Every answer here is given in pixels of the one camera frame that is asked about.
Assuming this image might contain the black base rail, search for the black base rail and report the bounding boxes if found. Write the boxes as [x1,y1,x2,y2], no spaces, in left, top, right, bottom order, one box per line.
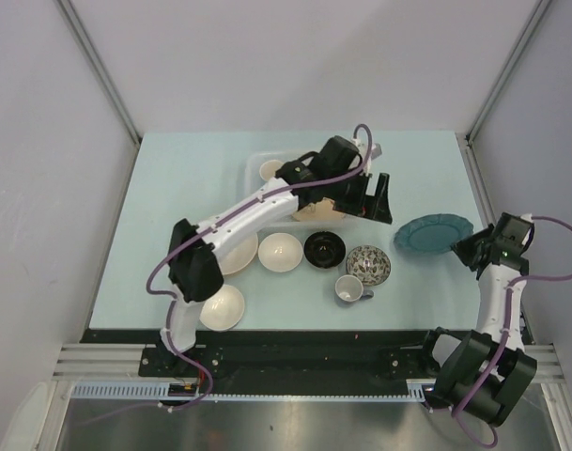
[84,330,439,392]

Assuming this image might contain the grey white mug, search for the grey white mug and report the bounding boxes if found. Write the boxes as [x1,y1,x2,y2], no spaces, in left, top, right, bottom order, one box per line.
[334,274,375,304]

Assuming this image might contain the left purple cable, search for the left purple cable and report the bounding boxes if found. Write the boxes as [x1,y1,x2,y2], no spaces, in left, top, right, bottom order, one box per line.
[146,123,374,358]

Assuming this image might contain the white plastic bin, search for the white plastic bin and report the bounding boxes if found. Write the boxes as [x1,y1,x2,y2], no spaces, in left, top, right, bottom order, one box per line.
[244,148,355,229]

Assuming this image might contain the right aluminium frame post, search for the right aluminium frame post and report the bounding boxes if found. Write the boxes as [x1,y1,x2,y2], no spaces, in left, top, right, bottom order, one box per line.
[465,0,555,146]

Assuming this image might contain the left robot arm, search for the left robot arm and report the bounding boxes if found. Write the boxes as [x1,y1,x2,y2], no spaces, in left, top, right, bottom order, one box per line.
[159,135,393,376]

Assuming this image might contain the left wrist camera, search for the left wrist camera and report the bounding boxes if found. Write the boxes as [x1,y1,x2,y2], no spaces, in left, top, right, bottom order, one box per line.
[352,137,382,167]

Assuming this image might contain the tan bird plate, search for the tan bird plate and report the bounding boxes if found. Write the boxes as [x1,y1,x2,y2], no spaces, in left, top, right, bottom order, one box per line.
[292,197,346,222]

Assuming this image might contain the small white bowl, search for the small white bowl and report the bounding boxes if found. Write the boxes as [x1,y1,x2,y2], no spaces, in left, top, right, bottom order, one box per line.
[200,285,245,332]

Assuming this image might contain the medium white bowl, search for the medium white bowl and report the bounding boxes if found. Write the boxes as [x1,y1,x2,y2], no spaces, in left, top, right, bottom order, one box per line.
[257,233,303,273]

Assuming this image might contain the white cable duct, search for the white cable duct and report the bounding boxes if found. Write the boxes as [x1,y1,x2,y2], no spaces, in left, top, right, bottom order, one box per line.
[71,379,435,402]

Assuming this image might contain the teal glass plate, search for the teal glass plate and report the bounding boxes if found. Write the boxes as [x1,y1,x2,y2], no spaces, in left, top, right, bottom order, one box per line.
[394,213,473,255]

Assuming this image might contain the large cream bowl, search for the large cream bowl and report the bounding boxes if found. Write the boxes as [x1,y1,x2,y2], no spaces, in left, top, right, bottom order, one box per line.
[219,233,258,276]

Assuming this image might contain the black glossy bowl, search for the black glossy bowl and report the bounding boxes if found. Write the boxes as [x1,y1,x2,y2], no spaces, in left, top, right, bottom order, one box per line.
[303,231,346,270]

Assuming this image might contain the aluminium frame post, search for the aluminium frame post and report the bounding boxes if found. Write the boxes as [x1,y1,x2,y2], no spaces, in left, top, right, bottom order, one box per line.
[54,0,143,148]
[465,0,555,146]

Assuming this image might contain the left aluminium frame post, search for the left aluminium frame post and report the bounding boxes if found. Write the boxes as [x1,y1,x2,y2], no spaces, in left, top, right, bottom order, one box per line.
[54,0,143,148]

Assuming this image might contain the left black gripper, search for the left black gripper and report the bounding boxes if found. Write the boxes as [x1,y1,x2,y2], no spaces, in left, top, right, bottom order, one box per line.
[324,167,390,224]

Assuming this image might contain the floral patterned bowl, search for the floral patterned bowl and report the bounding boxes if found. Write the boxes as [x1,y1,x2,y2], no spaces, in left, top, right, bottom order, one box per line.
[346,245,392,287]

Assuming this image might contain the light blue mug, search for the light blue mug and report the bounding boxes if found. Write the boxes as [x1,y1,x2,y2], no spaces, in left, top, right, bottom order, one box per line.
[259,160,284,181]

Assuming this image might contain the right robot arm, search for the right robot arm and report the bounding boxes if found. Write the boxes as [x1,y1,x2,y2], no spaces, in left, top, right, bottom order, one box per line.
[418,213,537,427]

